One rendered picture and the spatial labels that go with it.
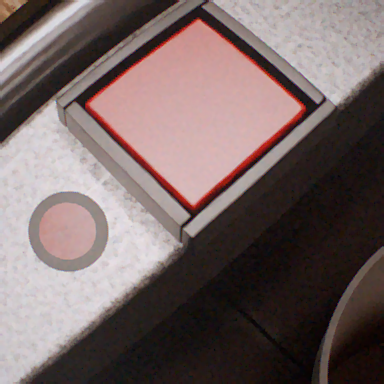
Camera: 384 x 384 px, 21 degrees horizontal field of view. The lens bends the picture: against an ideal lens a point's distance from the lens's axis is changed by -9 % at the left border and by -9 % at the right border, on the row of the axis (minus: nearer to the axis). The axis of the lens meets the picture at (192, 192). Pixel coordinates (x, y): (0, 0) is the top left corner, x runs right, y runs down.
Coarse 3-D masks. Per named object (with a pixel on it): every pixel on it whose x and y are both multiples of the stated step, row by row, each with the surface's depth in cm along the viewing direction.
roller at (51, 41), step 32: (64, 0) 44; (96, 0) 44; (128, 0) 45; (160, 0) 46; (32, 32) 44; (64, 32) 44; (96, 32) 45; (128, 32) 46; (0, 64) 43; (32, 64) 43; (64, 64) 44; (0, 96) 43; (32, 96) 44; (0, 128) 43
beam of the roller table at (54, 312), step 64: (256, 0) 45; (320, 0) 45; (320, 64) 43; (64, 128) 42; (0, 192) 41; (0, 256) 40; (128, 256) 40; (192, 256) 41; (0, 320) 39; (64, 320) 39; (128, 320) 41
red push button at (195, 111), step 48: (192, 48) 42; (96, 96) 41; (144, 96) 41; (192, 96) 41; (240, 96) 41; (288, 96) 41; (144, 144) 40; (192, 144) 40; (240, 144) 40; (192, 192) 40
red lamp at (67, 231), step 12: (60, 204) 41; (72, 204) 41; (48, 216) 41; (60, 216) 41; (72, 216) 41; (84, 216) 41; (48, 228) 40; (60, 228) 40; (72, 228) 40; (84, 228) 40; (48, 240) 40; (60, 240) 40; (72, 240) 40; (84, 240) 40; (60, 252) 40; (72, 252) 40; (84, 252) 40
